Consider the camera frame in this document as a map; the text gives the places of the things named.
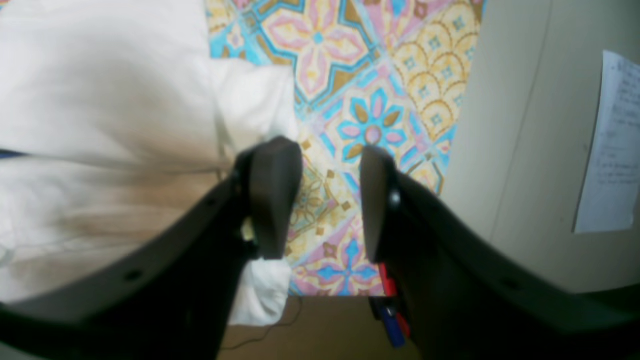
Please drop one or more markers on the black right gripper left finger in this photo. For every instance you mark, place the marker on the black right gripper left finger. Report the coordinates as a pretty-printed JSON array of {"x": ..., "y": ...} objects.
[{"x": 172, "y": 298}]

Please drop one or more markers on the patterned tile tablecloth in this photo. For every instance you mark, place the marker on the patterned tile tablecloth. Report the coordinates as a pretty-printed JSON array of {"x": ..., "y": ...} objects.
[{"x": 386, "y": 73}]

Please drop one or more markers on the red blue clamp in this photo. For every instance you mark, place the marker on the red blue clamp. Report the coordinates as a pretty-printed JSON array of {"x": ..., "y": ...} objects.
[{"x": 388, "y": 310}]

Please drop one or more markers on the white printed T-shirt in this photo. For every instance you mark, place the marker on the white printed T-shirt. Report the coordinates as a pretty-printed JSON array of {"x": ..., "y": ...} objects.
[{"x": 123, "y": 121}]

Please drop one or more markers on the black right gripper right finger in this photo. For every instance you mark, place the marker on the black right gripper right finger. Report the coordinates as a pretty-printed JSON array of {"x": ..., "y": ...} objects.
[{"x": 464, "y": 300}]

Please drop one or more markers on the paper sheet on wall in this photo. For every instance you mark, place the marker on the paper sheet on wall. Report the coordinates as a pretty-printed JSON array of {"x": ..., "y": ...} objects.
[{"x": 611, "y": 187}]

